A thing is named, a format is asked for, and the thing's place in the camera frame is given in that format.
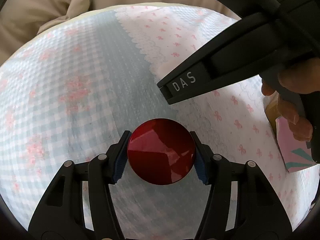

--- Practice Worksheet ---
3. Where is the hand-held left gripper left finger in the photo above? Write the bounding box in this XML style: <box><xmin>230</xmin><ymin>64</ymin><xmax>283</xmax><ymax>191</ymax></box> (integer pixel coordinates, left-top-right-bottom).
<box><xmin>27</xmin><ymin>130</ymin><xmax>132</xmax><ymax>240</ymax></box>

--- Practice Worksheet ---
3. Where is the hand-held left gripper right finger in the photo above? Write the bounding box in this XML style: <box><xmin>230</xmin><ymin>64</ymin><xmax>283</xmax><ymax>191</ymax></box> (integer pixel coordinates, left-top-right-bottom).
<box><xmin>189</xmin><ymin>131</ymin><xmax>293</xmax><ymax>240</ymax></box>

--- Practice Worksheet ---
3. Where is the round dark red jar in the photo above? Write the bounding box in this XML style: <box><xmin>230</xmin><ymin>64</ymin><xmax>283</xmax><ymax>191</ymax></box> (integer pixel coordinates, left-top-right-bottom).
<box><xmin>127</xmin><ymin>119</ymin><xmax>196</xmax><ymax>186</ymax></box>

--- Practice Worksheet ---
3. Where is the pink cardboard box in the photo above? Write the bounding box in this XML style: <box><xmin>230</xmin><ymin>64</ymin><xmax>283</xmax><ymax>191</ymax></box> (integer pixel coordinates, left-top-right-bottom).
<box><xmin>264</xmin><ymin>96</ymin><xmax>317</xmax><ymax>173</ymax></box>

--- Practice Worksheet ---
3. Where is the person's right hand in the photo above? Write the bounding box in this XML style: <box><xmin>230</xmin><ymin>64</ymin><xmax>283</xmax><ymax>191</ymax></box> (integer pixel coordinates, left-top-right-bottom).
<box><xmin>261</xmin><ymin>58</ymin><xmax>320</xmax><ymax>142</ymax></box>

